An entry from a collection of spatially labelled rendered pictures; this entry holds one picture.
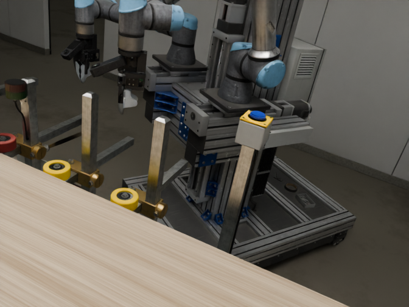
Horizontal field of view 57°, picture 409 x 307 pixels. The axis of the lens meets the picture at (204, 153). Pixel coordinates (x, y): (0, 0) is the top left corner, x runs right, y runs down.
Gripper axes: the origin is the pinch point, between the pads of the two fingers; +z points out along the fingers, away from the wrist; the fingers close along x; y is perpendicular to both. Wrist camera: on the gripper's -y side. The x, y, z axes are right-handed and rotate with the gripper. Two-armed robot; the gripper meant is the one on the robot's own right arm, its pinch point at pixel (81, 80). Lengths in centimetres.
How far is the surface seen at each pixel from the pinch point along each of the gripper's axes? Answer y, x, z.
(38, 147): -38.2, -25.3, 9.7
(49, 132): -27.8, -16.3, 10.6
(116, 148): -14.9, -39.1, 12.5
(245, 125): -26, -95, -23
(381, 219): 173, -130, 102
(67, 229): -59, -69, 7
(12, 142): -46, -23, 6
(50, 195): -54, -55, 7
